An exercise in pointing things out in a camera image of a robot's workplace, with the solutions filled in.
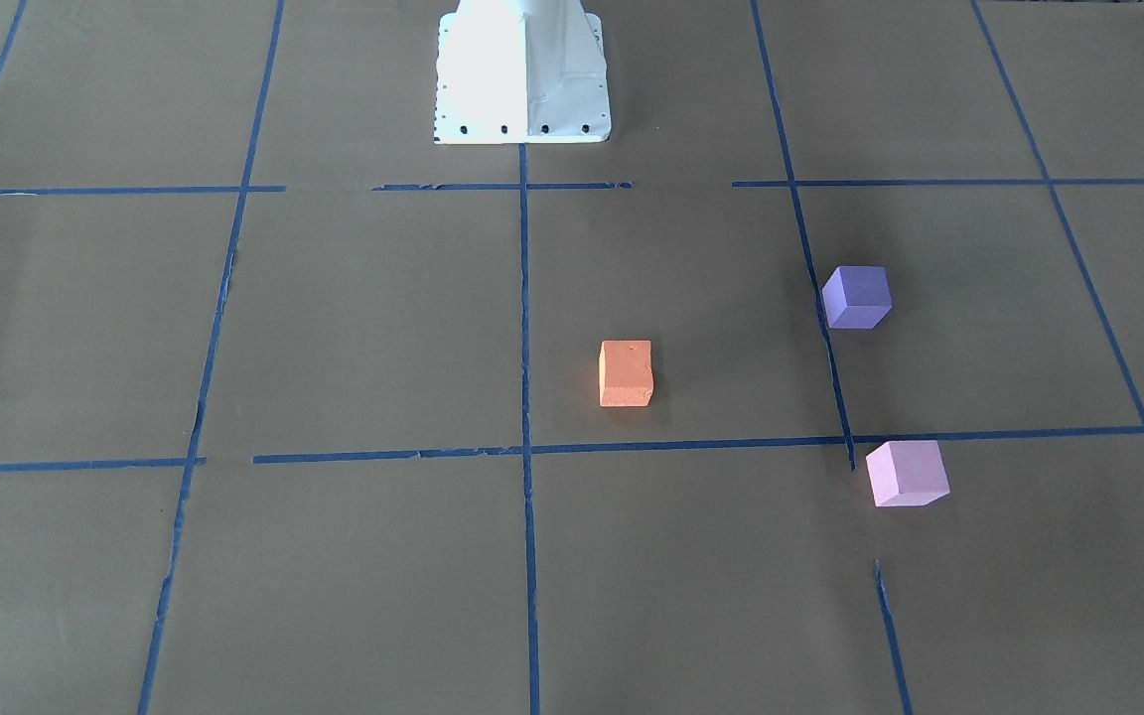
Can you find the orange foam cube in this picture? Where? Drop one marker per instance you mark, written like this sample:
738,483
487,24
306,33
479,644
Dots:
625,376

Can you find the purple foam cube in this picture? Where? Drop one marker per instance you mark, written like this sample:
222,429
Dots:
857,297

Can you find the pink foam cube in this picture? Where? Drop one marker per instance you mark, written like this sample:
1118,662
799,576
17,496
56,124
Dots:
908,473

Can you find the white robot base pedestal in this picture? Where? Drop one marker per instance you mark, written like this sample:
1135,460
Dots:
521,72

